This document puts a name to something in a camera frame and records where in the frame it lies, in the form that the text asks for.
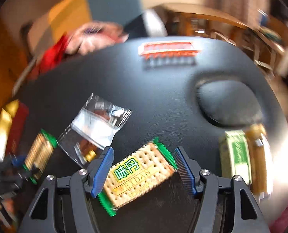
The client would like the small green box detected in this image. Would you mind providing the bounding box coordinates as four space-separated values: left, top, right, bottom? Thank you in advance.
219 130 252 195

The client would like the red and gold box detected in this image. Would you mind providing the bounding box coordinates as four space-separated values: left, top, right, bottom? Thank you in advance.
0 99 30 165

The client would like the red cloth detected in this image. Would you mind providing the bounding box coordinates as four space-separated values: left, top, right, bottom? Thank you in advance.
35 35 71 76

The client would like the green-ended cracker packet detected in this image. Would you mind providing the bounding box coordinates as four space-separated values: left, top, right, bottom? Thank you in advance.
23 129 59 183
97 137 179 217

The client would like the orange plastic rack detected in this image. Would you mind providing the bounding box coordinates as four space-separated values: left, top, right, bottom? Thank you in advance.
138 41 200 60

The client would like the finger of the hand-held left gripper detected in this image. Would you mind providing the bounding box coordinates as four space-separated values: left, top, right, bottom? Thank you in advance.
0 156 41 182

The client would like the wooden side table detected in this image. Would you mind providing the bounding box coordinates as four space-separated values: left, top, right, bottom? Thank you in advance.
144 2 263 37

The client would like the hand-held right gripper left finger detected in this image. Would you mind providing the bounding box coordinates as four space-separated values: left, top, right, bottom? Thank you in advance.
20 146 114 233

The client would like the gold jar with clear lid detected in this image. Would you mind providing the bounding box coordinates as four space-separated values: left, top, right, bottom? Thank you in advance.
246 124 273 199

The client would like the clear plastic parts bag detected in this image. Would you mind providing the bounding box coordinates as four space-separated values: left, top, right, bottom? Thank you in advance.
58 93 133 169

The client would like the blue and yellow sofa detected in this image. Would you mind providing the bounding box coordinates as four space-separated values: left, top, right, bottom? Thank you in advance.
3 0 169 61

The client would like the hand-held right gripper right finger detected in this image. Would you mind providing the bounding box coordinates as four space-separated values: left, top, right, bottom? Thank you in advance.
174 146 264 233

